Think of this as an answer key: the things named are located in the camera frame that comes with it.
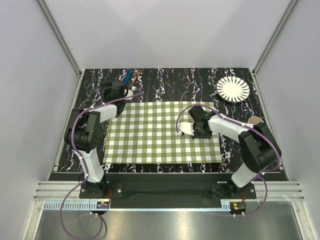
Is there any white blue striped plate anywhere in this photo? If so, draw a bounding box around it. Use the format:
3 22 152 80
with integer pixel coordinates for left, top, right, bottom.
216 76 250 103

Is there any green checkered cloth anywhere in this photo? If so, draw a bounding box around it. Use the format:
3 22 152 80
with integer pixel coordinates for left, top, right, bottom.
103 101 222 164

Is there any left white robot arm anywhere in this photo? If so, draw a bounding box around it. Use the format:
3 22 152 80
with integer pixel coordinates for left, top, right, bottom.
64 81 129 198

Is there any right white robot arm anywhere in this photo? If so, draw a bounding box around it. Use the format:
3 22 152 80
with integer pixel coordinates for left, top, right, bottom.
188 104 282 199

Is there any blue plastic knife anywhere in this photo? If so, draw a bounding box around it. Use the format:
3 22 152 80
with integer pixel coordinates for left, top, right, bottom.
124 69 132 85

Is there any brown wooden fork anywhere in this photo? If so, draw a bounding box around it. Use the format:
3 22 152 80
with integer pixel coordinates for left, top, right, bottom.
131 68 144 85

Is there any beige paper cup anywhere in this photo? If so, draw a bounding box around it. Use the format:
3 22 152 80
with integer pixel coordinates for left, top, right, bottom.
247 116 264 125

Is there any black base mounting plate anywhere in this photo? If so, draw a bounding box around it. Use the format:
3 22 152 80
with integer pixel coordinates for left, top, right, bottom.
79 173 257 200

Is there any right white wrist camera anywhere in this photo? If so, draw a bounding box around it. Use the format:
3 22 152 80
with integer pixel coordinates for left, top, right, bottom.
176 122 194 136

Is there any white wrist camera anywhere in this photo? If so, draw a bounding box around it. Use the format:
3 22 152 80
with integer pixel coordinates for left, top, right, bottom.
176 122 194 136
125 86 139 101

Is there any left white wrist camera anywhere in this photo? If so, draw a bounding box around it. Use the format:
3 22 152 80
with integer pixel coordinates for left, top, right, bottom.
125 86 139 101

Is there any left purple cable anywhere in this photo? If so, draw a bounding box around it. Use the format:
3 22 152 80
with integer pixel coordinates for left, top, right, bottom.
60 90 144 238

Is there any purple cable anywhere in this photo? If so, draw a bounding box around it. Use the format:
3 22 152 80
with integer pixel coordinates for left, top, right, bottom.
60 90 144 238
175 105 281 218

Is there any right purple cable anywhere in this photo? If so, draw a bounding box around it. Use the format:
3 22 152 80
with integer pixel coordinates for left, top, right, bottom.
175 105 281 218

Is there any left aluminium frame post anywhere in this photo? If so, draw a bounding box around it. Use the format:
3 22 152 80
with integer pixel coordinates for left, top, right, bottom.
35 0 82 78

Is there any aluminium frame post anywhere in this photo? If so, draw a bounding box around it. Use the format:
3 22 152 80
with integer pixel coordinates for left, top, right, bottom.
35 0 82 78
252 0 300 75

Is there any aluminium front rail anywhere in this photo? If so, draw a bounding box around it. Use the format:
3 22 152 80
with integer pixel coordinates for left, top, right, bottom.
34 181 305 212

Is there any right aluminium frame post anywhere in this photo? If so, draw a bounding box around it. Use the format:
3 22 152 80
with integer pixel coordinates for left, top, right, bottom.
252 0 300 75

